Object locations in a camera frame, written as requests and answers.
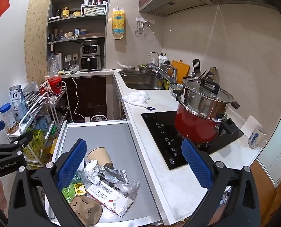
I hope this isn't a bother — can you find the white power cable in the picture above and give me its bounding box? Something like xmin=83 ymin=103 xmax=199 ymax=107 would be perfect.
xmin=68 ymin=64 xmax=89 ymax=121

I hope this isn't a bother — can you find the glass pot lid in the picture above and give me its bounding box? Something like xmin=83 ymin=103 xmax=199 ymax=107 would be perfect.
xmin=156 ymin=60 xmax=172 ymax=81

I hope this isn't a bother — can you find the green snack packet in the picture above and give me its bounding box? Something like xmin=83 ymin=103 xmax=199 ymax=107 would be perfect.
xmin=61 ymin=183 xmax=103 ymax=226

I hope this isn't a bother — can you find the large clear water bottle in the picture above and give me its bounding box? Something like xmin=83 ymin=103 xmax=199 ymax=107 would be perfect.
xmin=47 ymin=53 xmax=61 ymax=76

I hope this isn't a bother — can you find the white mug with blue print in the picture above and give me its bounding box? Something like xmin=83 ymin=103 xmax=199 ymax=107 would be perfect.
xmin=248 ymin=126 xmax=267 ymax=149

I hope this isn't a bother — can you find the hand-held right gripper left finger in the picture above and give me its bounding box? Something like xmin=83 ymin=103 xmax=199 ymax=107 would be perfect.
xmin=8 ymin=138 xmax=94 ymax=227

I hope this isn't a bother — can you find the white plastic wrap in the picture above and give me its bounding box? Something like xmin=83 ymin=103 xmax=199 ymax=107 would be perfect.
xmin=84 ymin=160 xmax=106 ymax=184

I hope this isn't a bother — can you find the brown paper cup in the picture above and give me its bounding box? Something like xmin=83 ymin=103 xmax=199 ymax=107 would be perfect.
xmin=87 ymin=147 xmax=114 ymax=169

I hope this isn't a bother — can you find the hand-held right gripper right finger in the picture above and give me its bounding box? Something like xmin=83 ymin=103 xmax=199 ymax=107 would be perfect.
xmin=181 ymin=139 xmax=261 ymax=227

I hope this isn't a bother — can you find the grey wall shelf unit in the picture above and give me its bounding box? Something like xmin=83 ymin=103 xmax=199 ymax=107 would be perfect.
xmin=47 ymin=0 xmax=113 ymax=46

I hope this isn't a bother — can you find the red noodle pack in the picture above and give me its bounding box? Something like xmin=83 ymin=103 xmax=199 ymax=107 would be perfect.
xmin=40 ymin=77 xmax=63 ymax=95

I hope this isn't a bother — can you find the patterned ceramic bowl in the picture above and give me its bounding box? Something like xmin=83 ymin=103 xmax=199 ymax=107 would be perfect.
xmin=169 ymin=83 xmax=184 ymax=93

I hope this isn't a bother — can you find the orange cutting board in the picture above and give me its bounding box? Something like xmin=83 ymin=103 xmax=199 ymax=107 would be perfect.
xmin=171 ymin=60 xmax=190 ymax=77

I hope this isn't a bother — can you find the green smiley box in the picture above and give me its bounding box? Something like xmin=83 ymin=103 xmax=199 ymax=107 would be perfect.
xmin=22 ymin=129 xmax=45 ymax=162

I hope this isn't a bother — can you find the white slotted basket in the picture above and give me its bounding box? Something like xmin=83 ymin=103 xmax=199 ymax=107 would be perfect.
xmin=81 ymin=5 xmax=107 ymax=16

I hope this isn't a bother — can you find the clear plastic wrap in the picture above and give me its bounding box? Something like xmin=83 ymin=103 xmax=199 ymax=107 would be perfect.
xmin=113 ymin=179 xmax=140 ymax=200

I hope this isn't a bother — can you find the white soap bottle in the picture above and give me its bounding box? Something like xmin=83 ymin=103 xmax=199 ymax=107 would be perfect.
xmin=158 ymin=53 xmax=168 ymax=67

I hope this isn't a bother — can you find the yellow hanging bag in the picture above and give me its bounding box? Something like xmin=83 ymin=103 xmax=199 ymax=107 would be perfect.
xmin=112 ymin=7 xmax=126 ymax=40

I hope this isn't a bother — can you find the silver air fryer oven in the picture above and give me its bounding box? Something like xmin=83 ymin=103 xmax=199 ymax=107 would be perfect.
xmin=79 ymin=39 xmax=102 ymax=72

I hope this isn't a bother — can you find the silver printed wrapper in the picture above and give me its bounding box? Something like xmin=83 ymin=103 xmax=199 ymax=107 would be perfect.
xmin=72 ymin=169 xmax=91 ymax=185

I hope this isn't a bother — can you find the wall hook rack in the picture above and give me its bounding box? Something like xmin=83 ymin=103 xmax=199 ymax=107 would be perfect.
xmin=135 ymin=17 xmax=156 ymax=37

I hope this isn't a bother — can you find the stainless steel steamer pot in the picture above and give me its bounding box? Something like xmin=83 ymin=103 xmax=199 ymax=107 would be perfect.
xmin=177 ymin=79 xmax=240 ymax=123

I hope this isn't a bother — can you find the white paper card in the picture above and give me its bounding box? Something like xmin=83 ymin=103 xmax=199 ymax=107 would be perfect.
xmin=243 ymin=115 xmax=259 ymax=136

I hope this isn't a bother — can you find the grey coffee bag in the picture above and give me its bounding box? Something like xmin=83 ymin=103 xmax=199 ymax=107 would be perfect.
xmin=9 ymin=85 xmax=29 ymax=124

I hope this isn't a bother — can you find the yellow lidded sauce cup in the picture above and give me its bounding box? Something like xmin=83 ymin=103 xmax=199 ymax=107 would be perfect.
xmin=74 ymin=183 xmax=87 ymax=196

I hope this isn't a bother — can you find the silver foil blister pack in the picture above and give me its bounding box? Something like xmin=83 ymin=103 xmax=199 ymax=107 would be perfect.
xmin=97 ymin=166 xmax=130 ymax=185

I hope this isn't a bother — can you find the steel bowl with greens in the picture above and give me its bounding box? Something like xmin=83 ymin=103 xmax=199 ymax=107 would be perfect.
xmin=138 ymin=64 xmax=153 ymax=74

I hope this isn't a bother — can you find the person's left hand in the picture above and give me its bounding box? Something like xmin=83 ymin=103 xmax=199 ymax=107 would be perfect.
xmin=0 ymin=178 xmax=8 ymax=210

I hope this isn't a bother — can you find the white medicine box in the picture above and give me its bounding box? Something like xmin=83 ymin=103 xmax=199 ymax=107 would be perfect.
xmin=86 ymin=183 xmax=134 ymax=217

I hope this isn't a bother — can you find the black induction cooktop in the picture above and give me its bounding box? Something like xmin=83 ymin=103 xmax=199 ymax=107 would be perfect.
xmin=141 ymin=111 xmax=244 ymax=171

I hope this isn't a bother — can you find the white cloth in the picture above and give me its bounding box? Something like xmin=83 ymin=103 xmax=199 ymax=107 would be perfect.
xmin=121 ymin=90 xmax=150 ymax=106

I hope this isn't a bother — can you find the white trolley cart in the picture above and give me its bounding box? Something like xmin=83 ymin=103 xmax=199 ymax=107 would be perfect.
xmin=7 ymin=80 xmax=73 ymax=169

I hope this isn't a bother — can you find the red cooking pot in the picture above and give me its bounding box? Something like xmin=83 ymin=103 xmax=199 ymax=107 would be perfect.
xmin=174 ymin=107 xmax=222 ymax=145

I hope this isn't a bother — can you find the blue lidded plastic jar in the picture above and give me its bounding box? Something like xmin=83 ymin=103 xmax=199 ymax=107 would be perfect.
xmin=0 ymin=103 xmax=19 ymax=135

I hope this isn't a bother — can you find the stainless steel sink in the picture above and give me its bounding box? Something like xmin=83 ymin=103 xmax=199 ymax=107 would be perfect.
xmin=118 ymin=72 xmax=166 ymax=90

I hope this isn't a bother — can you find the black spatula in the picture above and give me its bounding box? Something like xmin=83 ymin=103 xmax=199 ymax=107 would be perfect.
xmin=192 ymin=59 xmax=201 ymax=77

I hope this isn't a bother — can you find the chrome kitchen faucet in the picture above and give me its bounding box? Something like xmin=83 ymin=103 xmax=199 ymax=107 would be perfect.
xmin=147 ymin=63 xmax=178 ymax=84

